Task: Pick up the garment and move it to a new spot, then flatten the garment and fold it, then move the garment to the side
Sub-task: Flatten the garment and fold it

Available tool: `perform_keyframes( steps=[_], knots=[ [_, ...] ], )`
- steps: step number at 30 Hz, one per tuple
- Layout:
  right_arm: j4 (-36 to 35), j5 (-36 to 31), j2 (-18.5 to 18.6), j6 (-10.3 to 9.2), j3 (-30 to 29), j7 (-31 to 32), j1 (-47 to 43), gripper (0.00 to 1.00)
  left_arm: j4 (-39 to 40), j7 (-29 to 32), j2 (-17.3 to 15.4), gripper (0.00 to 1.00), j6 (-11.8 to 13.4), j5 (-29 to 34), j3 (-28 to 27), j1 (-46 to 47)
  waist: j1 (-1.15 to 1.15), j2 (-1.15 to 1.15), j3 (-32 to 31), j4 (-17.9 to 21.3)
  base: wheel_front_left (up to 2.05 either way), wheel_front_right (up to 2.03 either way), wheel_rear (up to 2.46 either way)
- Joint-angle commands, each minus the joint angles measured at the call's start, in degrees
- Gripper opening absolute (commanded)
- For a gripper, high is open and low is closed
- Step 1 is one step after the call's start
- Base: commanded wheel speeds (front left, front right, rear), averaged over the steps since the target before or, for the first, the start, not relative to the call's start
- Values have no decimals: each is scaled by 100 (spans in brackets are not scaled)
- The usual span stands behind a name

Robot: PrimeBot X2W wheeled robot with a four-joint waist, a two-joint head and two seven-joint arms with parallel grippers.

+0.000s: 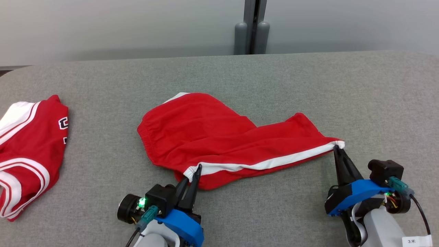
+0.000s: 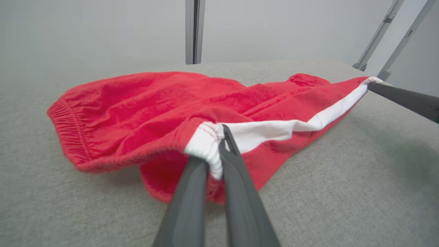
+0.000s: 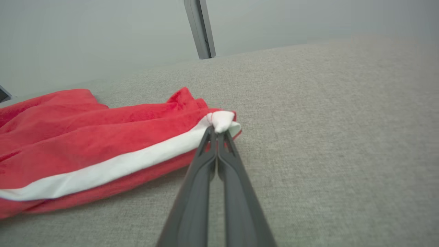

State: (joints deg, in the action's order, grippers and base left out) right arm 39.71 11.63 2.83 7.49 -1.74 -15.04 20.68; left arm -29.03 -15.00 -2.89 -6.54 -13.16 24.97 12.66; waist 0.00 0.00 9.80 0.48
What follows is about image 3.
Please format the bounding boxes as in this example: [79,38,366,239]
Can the grey partition post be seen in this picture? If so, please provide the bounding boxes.
[0,84,14,103]
[183,0,211,60]
[199,0,217,58]

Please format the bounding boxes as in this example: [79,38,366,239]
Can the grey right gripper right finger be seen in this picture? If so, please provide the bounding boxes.
[217,130,277,247]

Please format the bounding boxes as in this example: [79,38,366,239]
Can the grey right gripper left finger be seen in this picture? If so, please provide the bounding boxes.
[156,125,217,247]

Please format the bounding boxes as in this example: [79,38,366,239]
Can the red shorts with white stripe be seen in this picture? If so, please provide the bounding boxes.
[0,87,242,220]

